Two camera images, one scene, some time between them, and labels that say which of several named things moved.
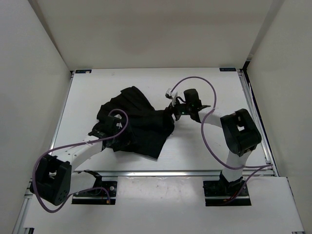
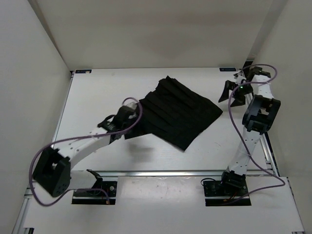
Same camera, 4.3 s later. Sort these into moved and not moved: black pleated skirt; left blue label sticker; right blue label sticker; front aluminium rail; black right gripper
Moved: black right gripper; black pleated skirt
Not moved: right blue label sticker; front aluminium rail; left blue label sticker
